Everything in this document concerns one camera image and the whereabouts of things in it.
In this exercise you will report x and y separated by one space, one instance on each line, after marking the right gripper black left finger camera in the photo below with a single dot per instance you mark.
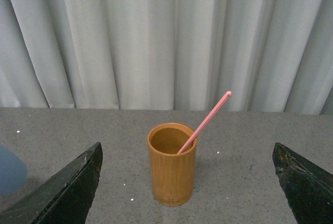
66 197

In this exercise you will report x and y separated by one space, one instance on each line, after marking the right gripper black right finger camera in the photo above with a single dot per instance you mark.
307 187

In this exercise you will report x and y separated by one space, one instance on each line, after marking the pink chopstick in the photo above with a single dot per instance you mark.
207 119

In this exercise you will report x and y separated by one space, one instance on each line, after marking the light blue plastic cup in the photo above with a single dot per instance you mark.
13 172

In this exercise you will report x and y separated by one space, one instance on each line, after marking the bamboo chopstick holder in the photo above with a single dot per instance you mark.
172 173

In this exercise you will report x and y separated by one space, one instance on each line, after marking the white pleated curtain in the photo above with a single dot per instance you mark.
273 55

